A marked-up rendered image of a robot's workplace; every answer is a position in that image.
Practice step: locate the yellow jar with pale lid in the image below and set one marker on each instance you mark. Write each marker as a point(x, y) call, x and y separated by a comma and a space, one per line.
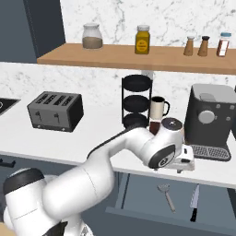
point(142, 41)

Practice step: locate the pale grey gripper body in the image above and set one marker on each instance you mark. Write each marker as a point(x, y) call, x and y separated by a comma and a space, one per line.
point(184, 166)

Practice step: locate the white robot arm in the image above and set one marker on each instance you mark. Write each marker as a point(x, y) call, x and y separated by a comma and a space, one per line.
point(76, 184)

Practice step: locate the brown shaker with white top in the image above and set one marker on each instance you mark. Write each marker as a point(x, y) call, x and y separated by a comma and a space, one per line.
point(189, 47)

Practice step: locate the red spice bottle blue lid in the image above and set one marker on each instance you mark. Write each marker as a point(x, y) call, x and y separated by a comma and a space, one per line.
point(223, 46)

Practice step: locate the open grey drawer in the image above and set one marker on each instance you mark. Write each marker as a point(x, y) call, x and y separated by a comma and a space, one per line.
point(144, 199)

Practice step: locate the glass jar with brown contents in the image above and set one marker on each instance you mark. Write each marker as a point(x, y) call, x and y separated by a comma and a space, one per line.
point(92, 38)

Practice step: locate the wooden wall shelf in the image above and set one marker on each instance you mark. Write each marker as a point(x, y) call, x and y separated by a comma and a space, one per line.
point(123, 58)

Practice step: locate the white and brown mug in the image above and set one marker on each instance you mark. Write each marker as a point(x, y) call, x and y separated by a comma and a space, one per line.
point(157, 109)

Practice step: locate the brown shaker with dark top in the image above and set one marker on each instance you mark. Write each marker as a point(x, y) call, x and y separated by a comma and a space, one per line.
point(203, 47)

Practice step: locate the dark grey coffee machine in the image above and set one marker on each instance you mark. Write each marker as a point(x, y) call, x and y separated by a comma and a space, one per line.
point(209, 123)

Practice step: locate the dark grey four-slot toaster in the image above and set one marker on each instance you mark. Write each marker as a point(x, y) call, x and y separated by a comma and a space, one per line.
point(52, 113)

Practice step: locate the dark grey drawer front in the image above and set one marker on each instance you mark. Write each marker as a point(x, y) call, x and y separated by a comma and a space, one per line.
point(40, 167)

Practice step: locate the black three-tier stand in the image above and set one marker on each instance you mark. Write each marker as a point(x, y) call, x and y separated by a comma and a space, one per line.
point(136, 103)

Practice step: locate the black hob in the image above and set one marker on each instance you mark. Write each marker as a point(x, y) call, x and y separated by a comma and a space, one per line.
point(6, 104)

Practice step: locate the dark grey wall cupboard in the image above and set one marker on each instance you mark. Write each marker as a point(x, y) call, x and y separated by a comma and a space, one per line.
point(27, 27)

